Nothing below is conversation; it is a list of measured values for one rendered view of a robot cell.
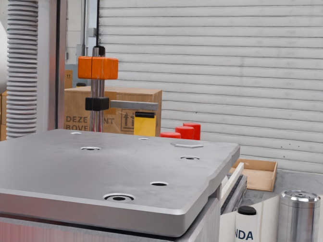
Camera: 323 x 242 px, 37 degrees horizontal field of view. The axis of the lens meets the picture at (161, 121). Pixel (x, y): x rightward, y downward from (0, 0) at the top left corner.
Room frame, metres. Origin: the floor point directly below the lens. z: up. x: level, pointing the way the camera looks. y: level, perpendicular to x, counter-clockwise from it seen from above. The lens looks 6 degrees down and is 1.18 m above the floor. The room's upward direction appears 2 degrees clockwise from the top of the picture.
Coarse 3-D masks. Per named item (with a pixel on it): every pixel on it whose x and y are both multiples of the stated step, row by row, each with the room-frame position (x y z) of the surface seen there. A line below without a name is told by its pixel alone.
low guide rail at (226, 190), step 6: (240, 162) 1.42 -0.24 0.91; (240, 168) 1.34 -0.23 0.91; (234, 174) 1.25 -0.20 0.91; (228, 180) 1.18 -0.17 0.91; (234, 180) 1.20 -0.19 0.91; (228, 186) 1.11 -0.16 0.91; (222, 192) 1.05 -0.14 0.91; (228, 192) 1.10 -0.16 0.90; (222, 198) 1.01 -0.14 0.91; (222, 204) 1.01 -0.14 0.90
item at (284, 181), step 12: (276, 180) 1.58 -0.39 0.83; (288, 180) 1.59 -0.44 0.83; (300, 180) 1.60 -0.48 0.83; (312, 180) 1.61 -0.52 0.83; (252, 192) 1.41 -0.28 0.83; (264, 192) 1.41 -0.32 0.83; (276, 192) 1.42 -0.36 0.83; (312, 192) 1.44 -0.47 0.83; (240, 204) 1.27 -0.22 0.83; (252, 204) 1.27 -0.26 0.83
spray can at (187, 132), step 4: (176, 128) 0.81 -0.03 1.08; (180, 128) 0.81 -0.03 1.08; (184, 128) 0.81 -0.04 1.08; (188, 128) 0.81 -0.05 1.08; (192, 128) 0.81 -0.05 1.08; (176, 132) 0.81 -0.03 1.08; (180, 132) 0.81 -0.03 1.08; (184, 132) 0.81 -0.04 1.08; (188, 132) 0.81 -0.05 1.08; (192, 132) 0.81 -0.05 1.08; (184, 136) 0.81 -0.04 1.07; (188, 136) 0.81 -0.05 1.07; (192, 136) 0.81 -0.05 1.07
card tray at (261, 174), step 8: (240, 160) 1.74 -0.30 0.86; (248, 160) 1.73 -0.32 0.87; (256, 160) 1.73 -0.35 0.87; (232, 168) 1.74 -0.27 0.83; (248, 168) 1.73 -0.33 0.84; (256, 168) 1.73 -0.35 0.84; (264, 168) 1.72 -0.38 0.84; (272, 168) 1.71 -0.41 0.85; (248, 176) 1.61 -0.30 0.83; (256, 176) 1.61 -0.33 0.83; (264, 176) 1.62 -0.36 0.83; (272, 176) 1.62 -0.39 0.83; (248, 184) 1.49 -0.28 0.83; (256, 184) 1.49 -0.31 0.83; (264, 184) 1.50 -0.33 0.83; (272, 184) 1.42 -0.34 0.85
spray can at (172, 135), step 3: (162, 132) 0.74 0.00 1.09; (165, 132) 0.74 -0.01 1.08; (168, 132) 0.75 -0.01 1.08; (171, 132) 0.75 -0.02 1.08; (162, 135) 0.72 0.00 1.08; (165, 135) 0.72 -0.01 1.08; (168, 135) 0.72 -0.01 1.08; (171, 135) 0.72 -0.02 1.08; (174, 135) 0.72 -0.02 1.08; (177, 135) 0.72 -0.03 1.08; (180, 135) 0.73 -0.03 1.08; (177, 138) 0.72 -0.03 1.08; (180, 138) 0.73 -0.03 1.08
